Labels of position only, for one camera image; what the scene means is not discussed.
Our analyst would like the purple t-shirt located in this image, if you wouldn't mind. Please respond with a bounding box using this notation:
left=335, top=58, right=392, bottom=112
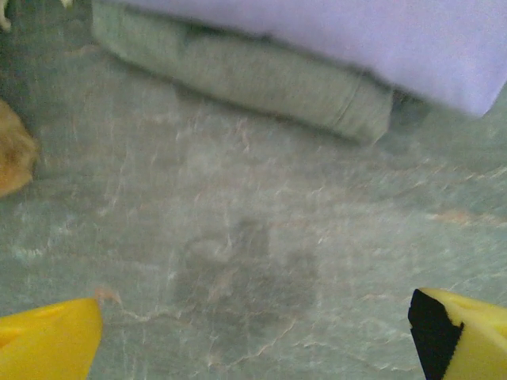
left=93, top=0, right=507, bottom=119

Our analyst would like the brown plush toy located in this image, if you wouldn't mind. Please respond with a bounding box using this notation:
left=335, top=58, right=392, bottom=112
left=0, top=98, right=40, bottom=199

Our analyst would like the grey garment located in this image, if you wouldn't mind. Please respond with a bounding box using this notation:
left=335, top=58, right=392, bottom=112
left=91, top=0, right=394, bottom=146

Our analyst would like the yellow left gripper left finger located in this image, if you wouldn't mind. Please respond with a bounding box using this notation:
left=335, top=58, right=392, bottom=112
left=0, top=297, right=104, bottom=380

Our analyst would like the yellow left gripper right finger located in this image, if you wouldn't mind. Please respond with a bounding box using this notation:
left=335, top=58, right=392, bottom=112
left=407, top=287, right=507, bottom=380

